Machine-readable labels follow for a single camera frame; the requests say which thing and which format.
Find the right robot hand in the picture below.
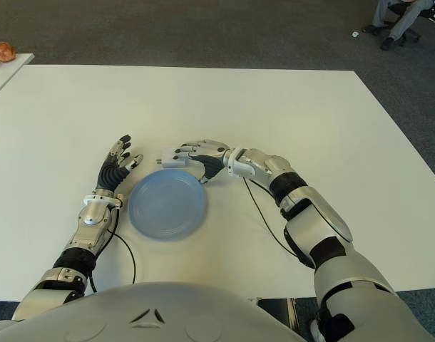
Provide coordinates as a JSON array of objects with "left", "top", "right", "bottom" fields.
[{"left": 170, "top": 138, "right": 232, "bottom": 185}]

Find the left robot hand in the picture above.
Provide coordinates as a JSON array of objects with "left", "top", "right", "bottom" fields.
[{"left": 94, "top": 134, "right": 144, "bottom": 197}]

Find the white charger block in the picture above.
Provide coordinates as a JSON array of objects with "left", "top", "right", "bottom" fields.
[{"left": 156, "top": 147, "right": 195, "bottom": 170}]

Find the blue plate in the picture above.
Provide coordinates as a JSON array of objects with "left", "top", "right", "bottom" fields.
[{"left": 127, "top": 169, "right": 208, "bottom": 242}]

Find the white side table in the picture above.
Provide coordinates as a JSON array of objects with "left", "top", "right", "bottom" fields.
[{"left": 0, "top": 53, "right": 35, "bottom": 103}]

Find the grey robot torso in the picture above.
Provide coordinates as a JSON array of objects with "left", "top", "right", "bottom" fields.
[{"left": 0, "top": 281, "right": 311, "bottom": 342}]

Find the red-brown bread roll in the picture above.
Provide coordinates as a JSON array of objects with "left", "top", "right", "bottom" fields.
[{"left": 0, "top": 41, "right": 17, "bottom": 63}]

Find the black stand under table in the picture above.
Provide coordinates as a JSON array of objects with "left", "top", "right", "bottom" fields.
[{"left": 256, "top": 297, "right": 299, "bottom": 334}]

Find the black office chair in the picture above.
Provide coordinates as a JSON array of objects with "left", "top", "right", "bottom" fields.
[{"left": 384, "top": 0, "right": 435, "bottom": 46}]

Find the seated person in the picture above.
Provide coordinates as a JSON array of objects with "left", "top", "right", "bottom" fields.
[{"left": 362, "top": 0, "right": 435, "bottom": 51}]

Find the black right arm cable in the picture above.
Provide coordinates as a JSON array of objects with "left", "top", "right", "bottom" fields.
[{"left": 242, "top": 176, "right": 317, "bottom": 268}]

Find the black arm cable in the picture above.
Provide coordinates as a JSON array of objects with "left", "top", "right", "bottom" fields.
[
  {"left": 242, "top": 176, "right": 317, "bottom": 268},
  {"left": 87, "top": 208, "right": 137, "bottom": 295}
]

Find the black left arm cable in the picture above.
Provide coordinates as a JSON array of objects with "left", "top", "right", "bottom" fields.
[{"left": 87, "top": 208, "right": 137, "bottom": 295}]

